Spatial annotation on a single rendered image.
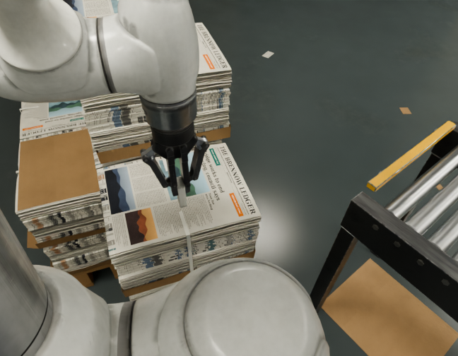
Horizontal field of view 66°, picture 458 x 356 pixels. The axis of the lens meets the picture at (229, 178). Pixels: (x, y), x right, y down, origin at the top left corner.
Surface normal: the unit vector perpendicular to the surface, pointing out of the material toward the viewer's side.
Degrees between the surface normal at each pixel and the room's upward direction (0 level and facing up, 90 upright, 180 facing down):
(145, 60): 85
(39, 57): 78
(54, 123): 1
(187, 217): 5
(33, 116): 1
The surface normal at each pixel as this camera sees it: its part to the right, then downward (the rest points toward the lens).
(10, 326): 0.94, 0.20
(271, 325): 0.11, -0.68
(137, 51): -0.04, 0.58
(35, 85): 0.11, 0.93
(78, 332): 0.78, -0.54
